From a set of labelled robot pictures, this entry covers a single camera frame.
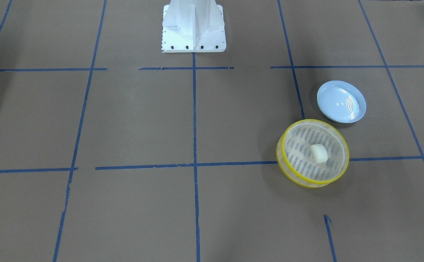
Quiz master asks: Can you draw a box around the white steamed bun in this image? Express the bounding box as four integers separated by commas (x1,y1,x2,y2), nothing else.
310,144,328,164

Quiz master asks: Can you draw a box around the yellow mesh steamer basket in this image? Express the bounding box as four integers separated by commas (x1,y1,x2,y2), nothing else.
276,119,350,188

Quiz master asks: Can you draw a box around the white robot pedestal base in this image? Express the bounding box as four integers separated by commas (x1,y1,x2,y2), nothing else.
161,0,227,53

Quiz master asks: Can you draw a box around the light blue plate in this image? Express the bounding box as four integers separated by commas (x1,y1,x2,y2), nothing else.
316,81,367,124

